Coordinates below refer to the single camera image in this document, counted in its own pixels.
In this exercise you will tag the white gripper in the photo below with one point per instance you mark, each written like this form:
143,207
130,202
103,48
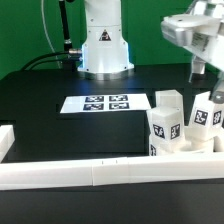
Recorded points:
200,30

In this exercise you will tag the white round stool seat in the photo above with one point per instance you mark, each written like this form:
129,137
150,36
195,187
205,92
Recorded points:
189,146

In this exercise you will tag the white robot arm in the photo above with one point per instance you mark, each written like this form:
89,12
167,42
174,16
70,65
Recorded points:
105,53

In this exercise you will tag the white U-shaped fence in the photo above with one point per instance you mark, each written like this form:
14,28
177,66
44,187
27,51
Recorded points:
104,171

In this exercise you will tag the white marker sheet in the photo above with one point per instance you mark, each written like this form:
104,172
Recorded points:
105,103

